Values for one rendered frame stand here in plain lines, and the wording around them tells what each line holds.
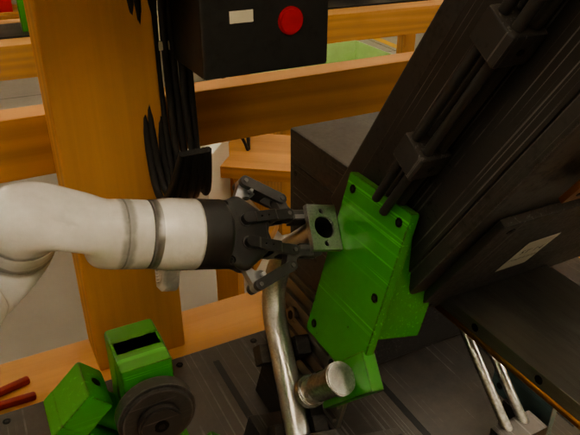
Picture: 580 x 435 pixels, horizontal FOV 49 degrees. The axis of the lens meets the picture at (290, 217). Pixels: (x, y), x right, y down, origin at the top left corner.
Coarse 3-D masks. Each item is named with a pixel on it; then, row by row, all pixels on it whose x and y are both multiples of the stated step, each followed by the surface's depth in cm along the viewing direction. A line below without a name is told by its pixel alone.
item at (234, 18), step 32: (192, 0) 73; (224, 0) 73; (256, 0) 74; (288, 0) 76; (320, 0) 78; (192, 32) 75; (224, 32) 74; (256, 32) 76; (288, 32) 78; (320, 32) 80; (192, 64) 78; (224, 64) 76; (256, 64) 78; (288, 64) 80
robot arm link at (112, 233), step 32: (0, 192) 54; (32, 192) 55; (64, 192) 58; (0, 224) 53; (32, 224) 54; (64, 224) 56; (96, 224) 58; (128, 224) 60; (32, 256) 56; (96, 256) 59; (128, 256) 61
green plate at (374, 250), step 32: (352, 192) 71; (352, 224) 71; (384, 224) 66; (416, 224) 64; (352, 256) 71; (384, 256) 66; (320, 288) 77; (352, 288) 71; (384, 288) 66; (320, 320) 76; (352, 320) 71; (384, 320) 68; (416, 320) 72; (352, 352) 71
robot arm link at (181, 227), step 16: (160, 208) 63; (176, 208) 63; (192, 208) 64; (160, 224) 62; (176, 224) 62; (192, 224) 63; (160, 240) 62; (176, 240) 62; (192, 240) 63; (160, 256) 62; (176, 256) 63; (192, 256) 64; (160, 272) 70; (176, 272) 69; (160, 288) 70; (176, 288) 70
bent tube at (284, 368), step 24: (312, 216) 72; (336, 216) 74; (288, 240) 76; (312, 240) 71; (336, 240) 73; (264, 312) 81; (288, 336) 80; (288, 360) 79; (288, 384) 77; (288, 408) 76; (288, 432) 76
